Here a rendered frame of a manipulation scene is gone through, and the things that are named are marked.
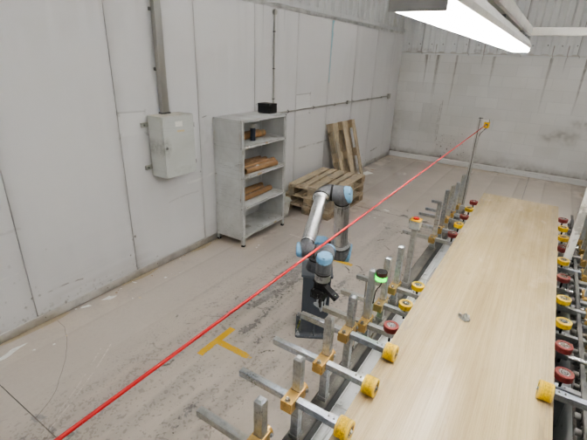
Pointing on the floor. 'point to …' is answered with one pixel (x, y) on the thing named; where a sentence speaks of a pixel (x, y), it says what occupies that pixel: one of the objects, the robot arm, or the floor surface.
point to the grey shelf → (236, 185)
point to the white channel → (508, 9)
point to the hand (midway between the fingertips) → (322, 310)
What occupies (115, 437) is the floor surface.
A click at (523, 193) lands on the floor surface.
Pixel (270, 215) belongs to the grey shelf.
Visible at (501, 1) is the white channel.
